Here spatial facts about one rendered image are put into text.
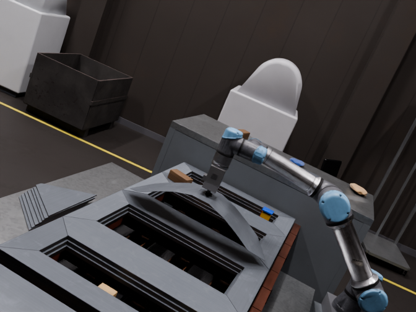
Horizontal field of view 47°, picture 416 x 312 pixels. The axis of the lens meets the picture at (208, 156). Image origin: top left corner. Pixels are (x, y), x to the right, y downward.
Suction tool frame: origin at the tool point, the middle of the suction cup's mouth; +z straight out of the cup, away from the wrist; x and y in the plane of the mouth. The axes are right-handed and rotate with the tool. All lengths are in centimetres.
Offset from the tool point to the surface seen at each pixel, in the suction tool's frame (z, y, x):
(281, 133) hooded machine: 13, -302, 28
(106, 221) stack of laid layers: 18.2, 23.6, -31.2
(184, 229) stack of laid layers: 15.9, 4.3, -2.8
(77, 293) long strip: 16, 75, -19
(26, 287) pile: 17, 81, -31
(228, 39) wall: -50, -392, -73
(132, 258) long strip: 15.7, 44.3, -12.8
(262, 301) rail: 19.4, 25.6, 36.6
